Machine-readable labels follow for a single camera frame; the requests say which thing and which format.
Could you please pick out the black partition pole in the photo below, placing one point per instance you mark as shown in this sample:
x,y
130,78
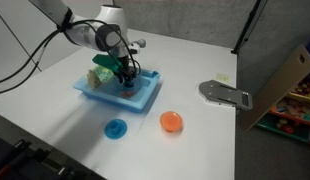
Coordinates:
x,y
246,25

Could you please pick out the yellow-green drying rack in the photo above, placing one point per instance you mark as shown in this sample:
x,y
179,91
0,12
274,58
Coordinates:
x,y
104,74

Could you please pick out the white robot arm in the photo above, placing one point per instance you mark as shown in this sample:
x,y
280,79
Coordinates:
x,y
91,31

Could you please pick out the blue toy sink basin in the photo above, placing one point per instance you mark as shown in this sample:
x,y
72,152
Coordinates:
x,y
141,96

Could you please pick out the grey metal mounting plate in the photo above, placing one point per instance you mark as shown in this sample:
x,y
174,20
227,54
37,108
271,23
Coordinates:
x,y
223,94

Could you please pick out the toy storage shelf with bins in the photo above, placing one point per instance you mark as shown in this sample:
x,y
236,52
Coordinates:
x,y
291,100

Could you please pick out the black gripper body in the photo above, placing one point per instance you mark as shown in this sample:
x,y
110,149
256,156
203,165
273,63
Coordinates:
x,y
125,64

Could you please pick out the yellow sticky note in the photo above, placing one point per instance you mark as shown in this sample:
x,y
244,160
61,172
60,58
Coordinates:
x,y
222,77

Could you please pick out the grey toy faucet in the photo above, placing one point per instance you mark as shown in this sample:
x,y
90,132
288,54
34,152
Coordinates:
x,y
139,43

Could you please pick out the blue toy cup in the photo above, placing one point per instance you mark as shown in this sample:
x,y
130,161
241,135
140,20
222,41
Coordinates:
x,y
128,85

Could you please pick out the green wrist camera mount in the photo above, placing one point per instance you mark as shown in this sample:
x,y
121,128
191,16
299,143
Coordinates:
x,y
105,61

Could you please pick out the orange toy cup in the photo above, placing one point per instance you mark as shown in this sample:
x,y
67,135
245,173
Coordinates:
x,y
127,93

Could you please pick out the cream toy sponge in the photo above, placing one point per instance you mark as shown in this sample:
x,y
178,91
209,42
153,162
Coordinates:
x,y
92,79

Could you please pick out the blue toy plate with cup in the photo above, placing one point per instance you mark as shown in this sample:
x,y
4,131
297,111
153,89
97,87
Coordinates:
x,y
115,129

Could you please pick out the black stand equipment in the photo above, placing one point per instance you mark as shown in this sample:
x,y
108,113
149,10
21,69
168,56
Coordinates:
x,y
31,160

